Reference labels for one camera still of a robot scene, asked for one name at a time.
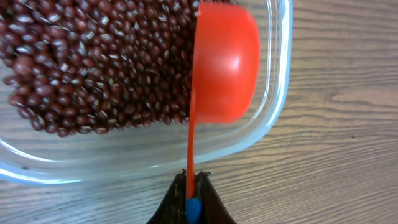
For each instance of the red beans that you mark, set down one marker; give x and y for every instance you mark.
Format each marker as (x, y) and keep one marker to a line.
(81, 66)

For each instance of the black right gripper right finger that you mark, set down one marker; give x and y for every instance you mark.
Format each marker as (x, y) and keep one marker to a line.
(213, 210)

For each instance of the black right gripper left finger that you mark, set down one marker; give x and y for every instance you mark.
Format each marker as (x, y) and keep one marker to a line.
(172, 207)

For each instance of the clear plastic container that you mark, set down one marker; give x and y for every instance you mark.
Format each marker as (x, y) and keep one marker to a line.
(40, 158)

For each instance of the red measuring scoop blue handle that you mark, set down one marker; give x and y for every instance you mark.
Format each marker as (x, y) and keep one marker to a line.
(224, 76)

